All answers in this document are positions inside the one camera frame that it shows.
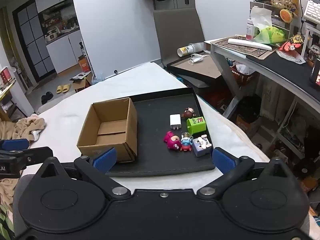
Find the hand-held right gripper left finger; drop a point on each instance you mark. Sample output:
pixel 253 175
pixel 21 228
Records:
pixel 105 159

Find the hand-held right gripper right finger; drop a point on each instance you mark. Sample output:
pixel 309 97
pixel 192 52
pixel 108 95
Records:
pixel 223 161

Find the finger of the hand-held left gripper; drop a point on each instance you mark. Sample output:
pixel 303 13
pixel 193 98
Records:
pixel 15 144
pixel 37 155

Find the grey rabbit cube toy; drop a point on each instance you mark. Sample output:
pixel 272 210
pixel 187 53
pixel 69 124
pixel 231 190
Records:
pixel 202 146

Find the brown cardboard box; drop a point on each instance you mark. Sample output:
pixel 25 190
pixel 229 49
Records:
pixel 110 130

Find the small blue figurine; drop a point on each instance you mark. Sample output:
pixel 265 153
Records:
pixel 186 143

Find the green printed toy box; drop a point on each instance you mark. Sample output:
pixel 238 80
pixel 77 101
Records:
pixel 196 125

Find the pink bear figurine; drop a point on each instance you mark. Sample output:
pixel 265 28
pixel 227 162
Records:
pixel 172 141

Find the black shallow tray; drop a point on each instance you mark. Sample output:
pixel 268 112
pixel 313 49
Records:
pixel 155 115

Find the beige blanket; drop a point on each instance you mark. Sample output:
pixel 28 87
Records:
pixel 22 127

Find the brown printed carton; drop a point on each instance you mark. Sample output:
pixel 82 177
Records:
pixel 247 127

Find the black slippers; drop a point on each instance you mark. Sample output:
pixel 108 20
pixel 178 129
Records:
pixel 47 97

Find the brown round figurine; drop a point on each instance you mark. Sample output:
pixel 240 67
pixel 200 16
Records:
pixel 189 112

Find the white charger plug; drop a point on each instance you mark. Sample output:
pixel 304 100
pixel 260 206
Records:
pixel 174 122

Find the small red box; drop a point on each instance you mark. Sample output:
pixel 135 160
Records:
pixel 5 75

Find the yellow slippers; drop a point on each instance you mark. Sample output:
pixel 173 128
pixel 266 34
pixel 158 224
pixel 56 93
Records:
pixel 63 88

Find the open floor cardboard box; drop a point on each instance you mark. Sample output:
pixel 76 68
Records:
pixel 81 81

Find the red plastic basket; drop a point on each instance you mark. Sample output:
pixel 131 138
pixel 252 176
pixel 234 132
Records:
pixel 243 76

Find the black framed brown board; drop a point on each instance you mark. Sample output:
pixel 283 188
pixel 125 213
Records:
pixel 195 68

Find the orange box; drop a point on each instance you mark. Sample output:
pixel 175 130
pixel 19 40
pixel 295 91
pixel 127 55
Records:
pixel 84 63

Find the grey desk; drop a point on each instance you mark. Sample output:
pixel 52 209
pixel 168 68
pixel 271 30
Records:
pixel 275 72

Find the black framed sliding door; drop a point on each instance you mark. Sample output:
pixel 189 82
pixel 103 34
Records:
pixel 35 42

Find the white face mask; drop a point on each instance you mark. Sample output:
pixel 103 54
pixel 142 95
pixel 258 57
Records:
pixel 197 58

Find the black desk pad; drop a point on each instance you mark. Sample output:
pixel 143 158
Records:
pixel 287 70

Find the rice cooker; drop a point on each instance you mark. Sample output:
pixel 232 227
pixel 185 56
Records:
pixel 52 37

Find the patterned desk mat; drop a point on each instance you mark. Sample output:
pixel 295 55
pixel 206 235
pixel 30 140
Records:
pixel 252 48

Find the clear plastic bottle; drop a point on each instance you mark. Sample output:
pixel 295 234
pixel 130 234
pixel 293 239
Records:
pixel 190 49

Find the white paper roll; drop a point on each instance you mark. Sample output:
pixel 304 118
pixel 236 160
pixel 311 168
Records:
pixel 250 44

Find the black phone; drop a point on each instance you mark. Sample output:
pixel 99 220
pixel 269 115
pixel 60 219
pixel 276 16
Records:
pixel 315 72

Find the red snack bag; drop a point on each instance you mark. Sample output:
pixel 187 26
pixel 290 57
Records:
pixel 290 47

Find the white pill bottle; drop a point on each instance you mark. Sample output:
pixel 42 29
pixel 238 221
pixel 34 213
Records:
pixel 250 31

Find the green plastic bag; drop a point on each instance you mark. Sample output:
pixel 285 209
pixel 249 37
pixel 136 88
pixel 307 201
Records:
pixel 271 35

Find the small desk figurine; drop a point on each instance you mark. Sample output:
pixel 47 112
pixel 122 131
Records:
pixel 314 52

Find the grey desk organizer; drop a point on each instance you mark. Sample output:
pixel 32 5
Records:
pixel 282 26

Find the white tissue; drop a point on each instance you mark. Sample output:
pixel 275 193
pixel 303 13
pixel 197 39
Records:
pixel 260 17

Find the wicker basket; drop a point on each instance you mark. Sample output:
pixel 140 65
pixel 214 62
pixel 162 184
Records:
pixel 281 0

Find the white keyboard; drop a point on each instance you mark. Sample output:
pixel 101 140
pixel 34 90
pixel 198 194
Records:
pixel 312 11

